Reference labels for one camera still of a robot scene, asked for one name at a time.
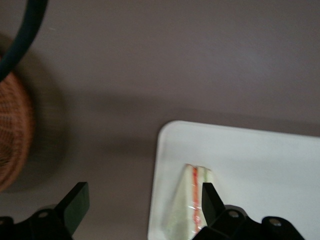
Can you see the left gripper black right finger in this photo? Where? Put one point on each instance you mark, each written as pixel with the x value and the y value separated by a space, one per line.
pixel 215 212

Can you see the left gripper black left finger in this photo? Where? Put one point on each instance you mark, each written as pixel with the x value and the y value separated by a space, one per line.
pixel 72 207

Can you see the triangle sandwich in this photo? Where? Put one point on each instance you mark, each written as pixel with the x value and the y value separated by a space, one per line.
pixel 186 200

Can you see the cream plastic tray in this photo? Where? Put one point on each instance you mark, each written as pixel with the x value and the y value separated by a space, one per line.
pixel 250 175

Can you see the round brown wicker basket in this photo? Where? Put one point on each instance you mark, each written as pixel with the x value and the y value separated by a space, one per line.
pixel 12 130

